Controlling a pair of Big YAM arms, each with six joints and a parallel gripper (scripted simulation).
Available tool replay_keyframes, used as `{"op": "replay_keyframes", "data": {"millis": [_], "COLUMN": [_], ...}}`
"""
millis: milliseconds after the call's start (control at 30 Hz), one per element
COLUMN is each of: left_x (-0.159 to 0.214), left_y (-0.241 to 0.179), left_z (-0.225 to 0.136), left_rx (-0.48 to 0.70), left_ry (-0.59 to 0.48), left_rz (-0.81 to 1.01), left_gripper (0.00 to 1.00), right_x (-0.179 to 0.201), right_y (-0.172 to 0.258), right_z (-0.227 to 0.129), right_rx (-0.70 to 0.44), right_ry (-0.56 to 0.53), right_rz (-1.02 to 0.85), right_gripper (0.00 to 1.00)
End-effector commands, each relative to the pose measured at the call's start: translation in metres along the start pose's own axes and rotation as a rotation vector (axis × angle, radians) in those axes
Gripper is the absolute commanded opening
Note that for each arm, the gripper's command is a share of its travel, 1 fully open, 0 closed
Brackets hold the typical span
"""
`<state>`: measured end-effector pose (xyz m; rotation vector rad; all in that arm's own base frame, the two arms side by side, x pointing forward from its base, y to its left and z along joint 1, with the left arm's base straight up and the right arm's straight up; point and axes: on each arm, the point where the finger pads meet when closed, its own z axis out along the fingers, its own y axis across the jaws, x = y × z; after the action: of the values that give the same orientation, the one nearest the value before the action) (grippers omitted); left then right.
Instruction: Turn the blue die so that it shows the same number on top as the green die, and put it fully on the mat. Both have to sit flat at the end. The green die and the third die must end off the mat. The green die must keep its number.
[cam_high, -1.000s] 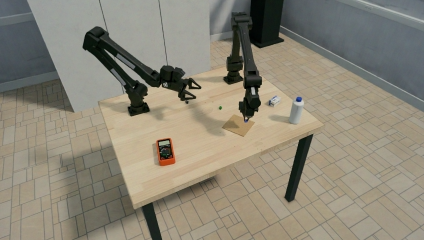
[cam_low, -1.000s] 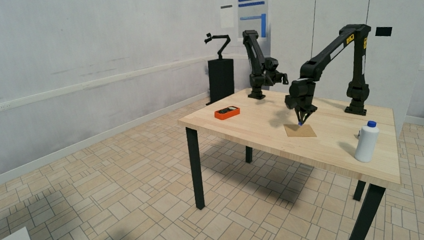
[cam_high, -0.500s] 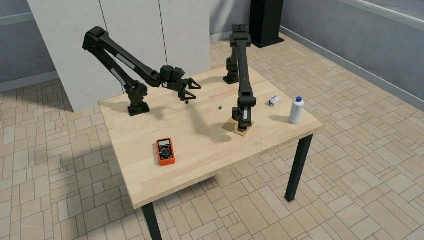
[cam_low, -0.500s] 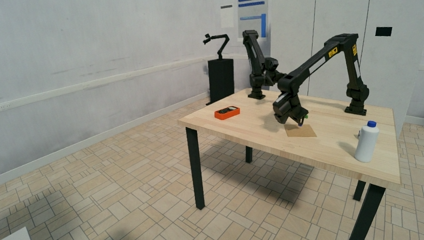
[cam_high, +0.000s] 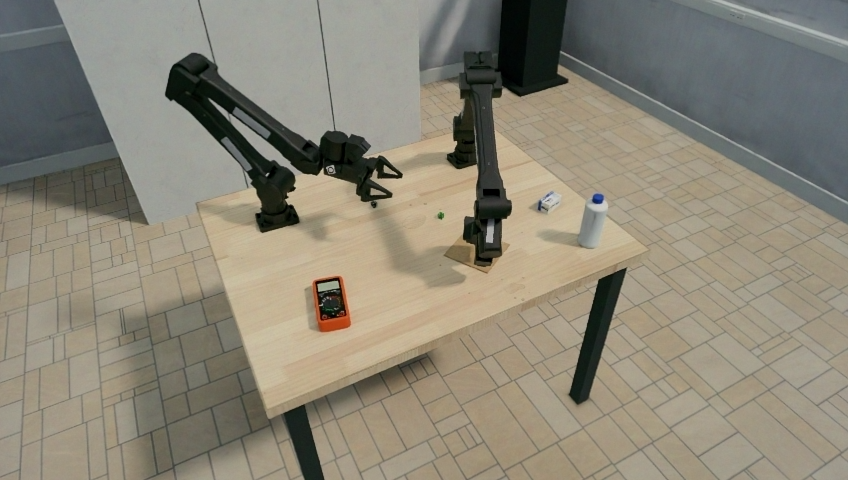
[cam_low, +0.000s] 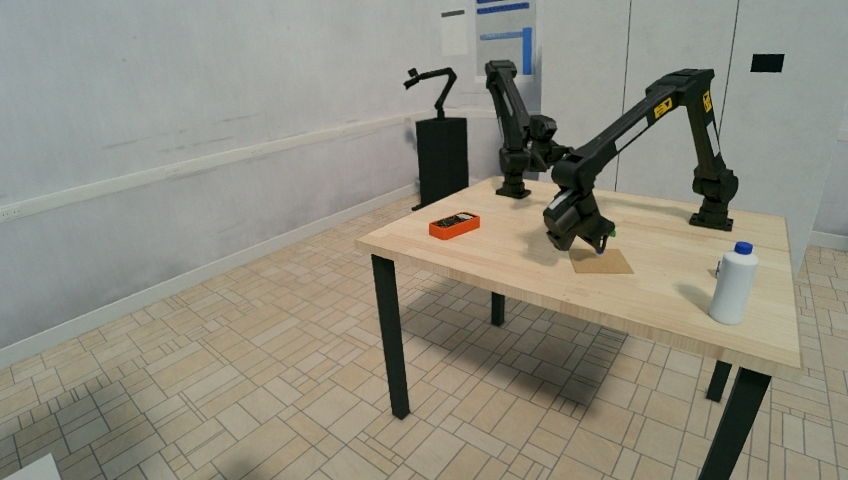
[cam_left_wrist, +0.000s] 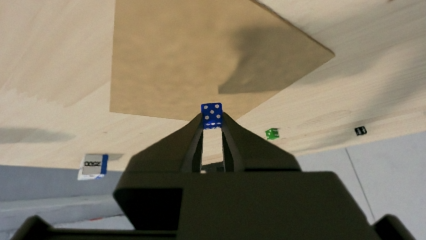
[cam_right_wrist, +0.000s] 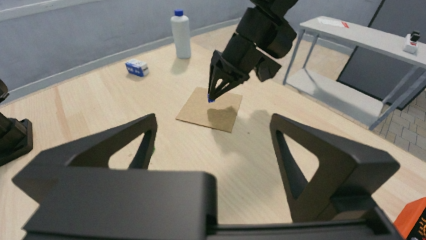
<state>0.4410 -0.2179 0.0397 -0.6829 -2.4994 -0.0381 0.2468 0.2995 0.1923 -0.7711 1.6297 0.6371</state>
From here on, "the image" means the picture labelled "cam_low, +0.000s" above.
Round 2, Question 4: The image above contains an orange digital multimeter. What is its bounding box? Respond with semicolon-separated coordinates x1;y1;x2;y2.
429;212;480;240

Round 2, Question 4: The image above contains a white plastic bottle with blue cap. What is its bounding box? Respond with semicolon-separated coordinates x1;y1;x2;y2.
709;241;759;325

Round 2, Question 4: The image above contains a brown square mat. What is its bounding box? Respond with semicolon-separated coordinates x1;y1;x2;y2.
568;248;634;274

